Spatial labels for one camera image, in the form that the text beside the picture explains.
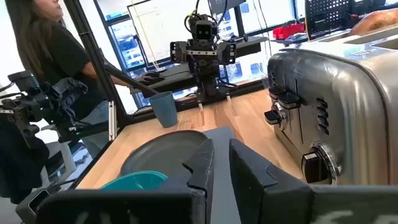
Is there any red plastic box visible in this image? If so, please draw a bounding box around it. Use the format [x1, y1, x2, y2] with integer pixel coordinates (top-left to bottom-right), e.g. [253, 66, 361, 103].
[272, 22, 306, 40]

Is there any black mounted camera equipment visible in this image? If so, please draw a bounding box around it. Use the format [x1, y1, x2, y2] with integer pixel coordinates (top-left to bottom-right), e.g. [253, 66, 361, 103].
[0, 70, 109, 147]

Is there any brown bread roll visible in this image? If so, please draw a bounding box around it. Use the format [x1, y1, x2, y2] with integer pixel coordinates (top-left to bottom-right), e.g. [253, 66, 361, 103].
[348, 8, 398, 37]

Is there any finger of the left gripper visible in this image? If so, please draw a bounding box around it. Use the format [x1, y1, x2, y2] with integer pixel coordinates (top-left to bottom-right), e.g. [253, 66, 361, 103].
[170, 41, 188, 64]
[217, 42, 237, 65]

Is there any grey placemat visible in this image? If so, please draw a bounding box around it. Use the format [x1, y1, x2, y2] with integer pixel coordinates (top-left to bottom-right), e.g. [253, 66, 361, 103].
[201, 126, 243, 224]

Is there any grey-blue cup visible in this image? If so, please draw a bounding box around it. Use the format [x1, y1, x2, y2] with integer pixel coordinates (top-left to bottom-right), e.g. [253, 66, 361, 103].
[148, 91, 178, 129]

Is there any small grey camera box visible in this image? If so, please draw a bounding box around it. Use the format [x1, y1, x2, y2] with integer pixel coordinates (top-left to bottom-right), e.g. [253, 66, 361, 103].
[15, 186, 52, 224]

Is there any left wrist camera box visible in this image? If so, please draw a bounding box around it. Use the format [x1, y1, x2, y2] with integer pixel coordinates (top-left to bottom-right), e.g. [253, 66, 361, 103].
[193, 19, 216, 41]

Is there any person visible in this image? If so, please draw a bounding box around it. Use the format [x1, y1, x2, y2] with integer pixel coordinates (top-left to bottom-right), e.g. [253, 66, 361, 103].
[4, 0, 139, 150]

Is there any dark grey plate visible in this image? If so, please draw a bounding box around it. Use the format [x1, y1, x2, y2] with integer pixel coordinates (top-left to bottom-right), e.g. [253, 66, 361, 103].
[119, 129, 208, 178]

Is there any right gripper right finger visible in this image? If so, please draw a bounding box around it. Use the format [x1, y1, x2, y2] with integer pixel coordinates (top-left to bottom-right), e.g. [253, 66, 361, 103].
[229, 138, 398, 224]

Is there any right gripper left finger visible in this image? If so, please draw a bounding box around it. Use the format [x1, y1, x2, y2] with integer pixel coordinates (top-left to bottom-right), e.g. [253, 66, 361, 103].
[35, 138, 215, 224]

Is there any computer monitor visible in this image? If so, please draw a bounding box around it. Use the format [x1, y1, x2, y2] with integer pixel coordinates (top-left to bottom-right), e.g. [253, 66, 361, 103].
[127, 0, 220, 65]

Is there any stainless steel four-slot toaster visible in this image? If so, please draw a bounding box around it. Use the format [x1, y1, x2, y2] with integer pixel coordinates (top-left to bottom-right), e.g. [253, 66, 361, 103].
[264, 23, 398, 187]

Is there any dark grey desk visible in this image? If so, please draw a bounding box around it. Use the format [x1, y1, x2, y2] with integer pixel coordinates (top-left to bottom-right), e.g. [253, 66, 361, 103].
[130, 36, 270, 94]

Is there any black diagonal bar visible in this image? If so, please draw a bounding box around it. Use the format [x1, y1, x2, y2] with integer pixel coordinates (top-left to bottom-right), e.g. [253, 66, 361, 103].
[104, 63, 159, 96]

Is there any teal bowl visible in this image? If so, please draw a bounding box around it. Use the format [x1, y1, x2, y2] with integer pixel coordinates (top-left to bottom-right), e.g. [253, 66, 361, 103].
[99, 170, 169, 191]

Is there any black perforated panel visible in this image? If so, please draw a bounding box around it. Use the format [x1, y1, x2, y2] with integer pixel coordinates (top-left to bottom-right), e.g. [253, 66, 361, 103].
[304, 0, 354, 40]

